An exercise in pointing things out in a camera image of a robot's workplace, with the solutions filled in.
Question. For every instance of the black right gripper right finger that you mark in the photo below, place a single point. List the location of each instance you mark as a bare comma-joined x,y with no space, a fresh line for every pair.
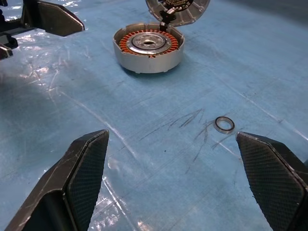
274,183

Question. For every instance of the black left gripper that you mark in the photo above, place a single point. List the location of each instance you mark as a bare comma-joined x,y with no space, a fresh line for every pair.
9,26

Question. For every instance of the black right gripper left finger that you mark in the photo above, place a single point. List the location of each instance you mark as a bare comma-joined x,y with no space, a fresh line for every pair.
60,183

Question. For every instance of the silver motor housing with stator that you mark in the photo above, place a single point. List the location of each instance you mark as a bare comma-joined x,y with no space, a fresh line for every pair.
144,63

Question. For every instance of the silver motor lid, circuit board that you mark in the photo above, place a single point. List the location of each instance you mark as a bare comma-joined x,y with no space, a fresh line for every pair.
190,14

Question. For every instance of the blue plastic table mat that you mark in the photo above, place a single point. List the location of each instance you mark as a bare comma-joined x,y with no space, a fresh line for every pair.
154,168

